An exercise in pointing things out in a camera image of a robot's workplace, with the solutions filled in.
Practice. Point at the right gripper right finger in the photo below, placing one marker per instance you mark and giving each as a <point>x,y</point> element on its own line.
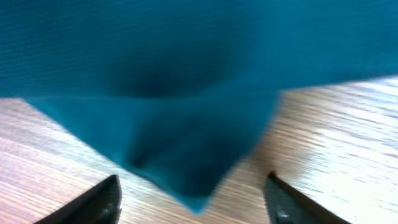
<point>287,205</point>

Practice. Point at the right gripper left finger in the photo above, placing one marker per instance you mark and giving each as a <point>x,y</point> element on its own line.
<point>99,205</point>

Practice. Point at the blue polo shirt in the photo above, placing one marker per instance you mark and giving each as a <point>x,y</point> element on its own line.
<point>178,91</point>

